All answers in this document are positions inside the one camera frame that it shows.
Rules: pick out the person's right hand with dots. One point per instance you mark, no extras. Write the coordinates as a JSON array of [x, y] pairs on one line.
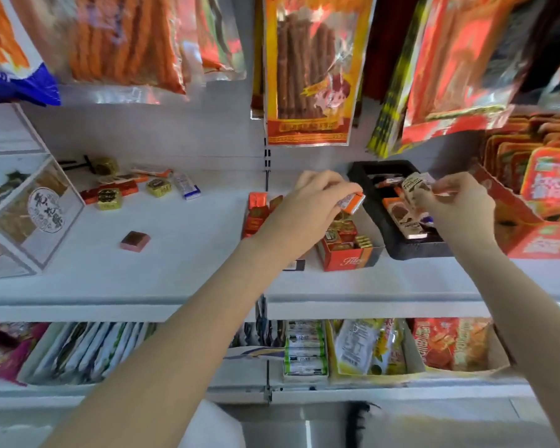
[[462, 214]]

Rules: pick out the person's left hand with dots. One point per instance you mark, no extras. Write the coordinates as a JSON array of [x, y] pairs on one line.
[[298, 219]]

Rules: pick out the heap of gold candies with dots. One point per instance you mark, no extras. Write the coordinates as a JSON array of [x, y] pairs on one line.
[[343, 230]]

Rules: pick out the white box of red chocolates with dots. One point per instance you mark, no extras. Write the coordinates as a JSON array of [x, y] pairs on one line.
[[293, 265]]

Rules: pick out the chocolate wafer bar packets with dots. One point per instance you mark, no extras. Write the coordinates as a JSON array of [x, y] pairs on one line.
[[403, 219]]

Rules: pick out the red Filer candy box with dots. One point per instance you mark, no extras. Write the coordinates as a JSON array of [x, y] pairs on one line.
[[343, 258]]

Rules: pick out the black plastic tray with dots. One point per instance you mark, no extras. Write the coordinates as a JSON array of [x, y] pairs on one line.
[[401, 249]]

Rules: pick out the pile of mixed candies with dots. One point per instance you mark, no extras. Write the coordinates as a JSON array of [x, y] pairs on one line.
[[109, 199]]

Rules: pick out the person's right forearm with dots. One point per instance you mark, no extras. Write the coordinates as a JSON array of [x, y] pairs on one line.
[[527, 331]]

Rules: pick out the person's left forearm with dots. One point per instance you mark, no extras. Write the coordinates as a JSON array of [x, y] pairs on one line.
[[168, 368]]

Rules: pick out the red cardboard display box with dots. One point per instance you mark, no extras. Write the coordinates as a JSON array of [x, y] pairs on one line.
[[541, 242]]

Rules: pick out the white metal shelf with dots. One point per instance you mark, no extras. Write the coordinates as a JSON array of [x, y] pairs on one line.
[[191, 275]]

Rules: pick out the person's black shoe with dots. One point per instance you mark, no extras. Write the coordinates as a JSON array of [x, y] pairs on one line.
[[357, 424]]

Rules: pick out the printed jar display box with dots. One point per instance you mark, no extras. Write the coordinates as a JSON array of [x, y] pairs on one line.
[[46, 214]]

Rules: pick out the row of red snack packets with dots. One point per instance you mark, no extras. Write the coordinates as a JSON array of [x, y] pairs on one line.
[[550, 181]]

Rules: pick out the yellow black striped bags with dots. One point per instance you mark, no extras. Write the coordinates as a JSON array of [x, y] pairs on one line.
[[392, 111]]

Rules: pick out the red orange snack packets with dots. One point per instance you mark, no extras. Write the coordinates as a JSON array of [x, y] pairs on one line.
[[438, 342]]

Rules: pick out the stack of green white packets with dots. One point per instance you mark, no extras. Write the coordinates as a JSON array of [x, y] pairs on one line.
[[305, 349]]

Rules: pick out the yellow red bag brown sticks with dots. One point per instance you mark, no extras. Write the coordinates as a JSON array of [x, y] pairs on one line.
[[308, 65]]

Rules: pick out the red orange snack bag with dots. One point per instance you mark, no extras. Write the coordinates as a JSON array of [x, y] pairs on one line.
[[457, 55]]

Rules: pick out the dark brown snack bag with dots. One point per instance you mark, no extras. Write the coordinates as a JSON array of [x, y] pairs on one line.
[[257, 65]]

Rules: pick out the dark red snack bag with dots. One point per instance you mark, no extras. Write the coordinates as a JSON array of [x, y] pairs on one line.
[[387, 41]]

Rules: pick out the black snack bag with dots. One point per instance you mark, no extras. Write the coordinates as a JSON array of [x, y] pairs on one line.
[[550, 41]]

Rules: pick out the clear green print snack bag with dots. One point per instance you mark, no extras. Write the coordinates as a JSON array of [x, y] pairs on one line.
[[214, 37]]

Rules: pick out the black metal hook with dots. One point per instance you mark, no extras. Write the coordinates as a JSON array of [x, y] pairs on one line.
[[74, 164]]

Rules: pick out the clear bag of orange sticks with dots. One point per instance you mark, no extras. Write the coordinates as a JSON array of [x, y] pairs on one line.
[[121, 41]]

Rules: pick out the white blue snack bag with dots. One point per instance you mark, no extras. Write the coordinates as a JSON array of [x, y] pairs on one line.
[[9, 83]]

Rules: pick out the pile of pink snack packets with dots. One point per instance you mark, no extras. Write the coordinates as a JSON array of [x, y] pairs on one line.
[[4, 349]]

